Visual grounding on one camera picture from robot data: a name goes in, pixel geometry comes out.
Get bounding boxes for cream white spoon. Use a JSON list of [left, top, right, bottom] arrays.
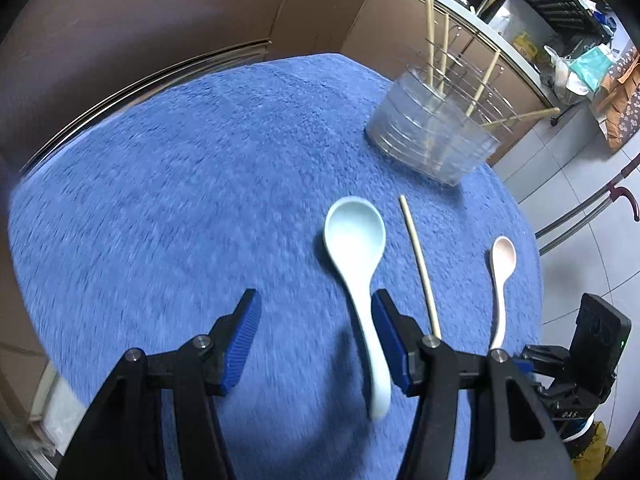
[[490, 235, 518, 350]]

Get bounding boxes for large pale blue spoon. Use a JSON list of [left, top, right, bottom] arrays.
[[323, 196, 392, 422]]

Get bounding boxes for blue towel mat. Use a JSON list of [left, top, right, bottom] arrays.
[[9, 54, 542, 479]]

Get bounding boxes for orange floral apron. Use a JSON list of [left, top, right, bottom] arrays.
[[590, 44, 639, 152]]

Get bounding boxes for teal plastic bag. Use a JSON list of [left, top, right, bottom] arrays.
[[570, 44, 614, 91]]

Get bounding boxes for yellow detergent bottle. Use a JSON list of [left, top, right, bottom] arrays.
[[512, 32, 538, 61]]

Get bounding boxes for brown lower cabinets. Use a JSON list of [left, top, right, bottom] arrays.
[[1, 0, 281, 219]]

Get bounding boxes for clear wire utensil holder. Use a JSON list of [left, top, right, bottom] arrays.
[[366, 26, 516, 186]]

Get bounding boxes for black wall dish rack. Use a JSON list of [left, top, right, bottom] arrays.
[[514, 0, 614, 44]]

